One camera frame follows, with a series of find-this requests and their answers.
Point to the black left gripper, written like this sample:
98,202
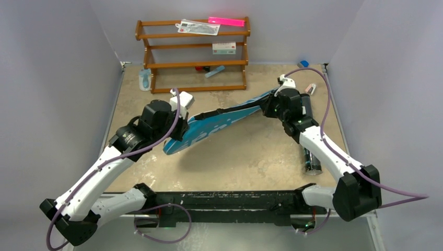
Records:
182,126

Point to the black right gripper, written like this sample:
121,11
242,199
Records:
271,105

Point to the blue racket bag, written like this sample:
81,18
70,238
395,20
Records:
205,124

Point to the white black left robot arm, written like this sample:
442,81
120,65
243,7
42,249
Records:
78,213

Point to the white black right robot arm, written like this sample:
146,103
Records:
355,192

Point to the pink white small clip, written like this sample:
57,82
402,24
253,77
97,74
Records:
311,89

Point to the blue white eraser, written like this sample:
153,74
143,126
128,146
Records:
303,64

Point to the wooden shelf rack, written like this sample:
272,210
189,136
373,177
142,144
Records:
165,48

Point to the blue white packaged item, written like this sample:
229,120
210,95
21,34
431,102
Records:
144,78

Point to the red black stamp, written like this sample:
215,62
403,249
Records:
202,68

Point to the white green small box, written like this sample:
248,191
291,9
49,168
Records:
224,48

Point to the white plastic package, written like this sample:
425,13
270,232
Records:
197,28

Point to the pink ruler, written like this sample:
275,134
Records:
226,21

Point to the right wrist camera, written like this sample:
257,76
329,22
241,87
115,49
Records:
284,83

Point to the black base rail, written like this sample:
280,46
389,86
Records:
273,206

